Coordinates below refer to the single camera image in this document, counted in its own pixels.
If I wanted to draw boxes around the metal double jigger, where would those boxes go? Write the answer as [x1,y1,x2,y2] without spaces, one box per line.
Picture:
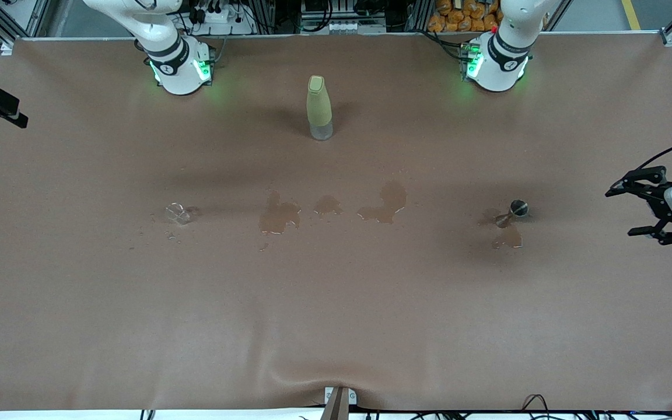
[495,199,529,228]

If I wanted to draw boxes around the clear glass beaker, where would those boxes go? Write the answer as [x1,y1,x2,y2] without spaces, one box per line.
[165,203,192,226]

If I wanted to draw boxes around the orange snack bags pile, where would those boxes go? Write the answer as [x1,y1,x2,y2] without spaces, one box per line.
[428,0,506,33]

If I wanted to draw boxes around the white power strip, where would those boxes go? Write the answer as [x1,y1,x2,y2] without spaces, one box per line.
[196,7,255,36]

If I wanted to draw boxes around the small spilled liquid puddle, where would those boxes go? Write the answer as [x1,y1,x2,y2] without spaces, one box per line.
[313,194,344,215]

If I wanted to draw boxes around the green sleeved glass bottle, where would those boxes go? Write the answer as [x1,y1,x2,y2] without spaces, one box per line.
[306,75,334,141]

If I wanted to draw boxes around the brown table mat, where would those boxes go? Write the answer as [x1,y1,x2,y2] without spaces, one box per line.
[0,32,672,412]

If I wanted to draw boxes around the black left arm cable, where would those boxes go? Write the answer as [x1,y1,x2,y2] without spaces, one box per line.
[633,136,672,176]

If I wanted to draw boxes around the black looped floor cable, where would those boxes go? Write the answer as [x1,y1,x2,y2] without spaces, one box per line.
[523,394,550,420]

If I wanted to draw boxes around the metal table edge bracket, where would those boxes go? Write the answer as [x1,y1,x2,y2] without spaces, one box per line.
[324,386,358,420]

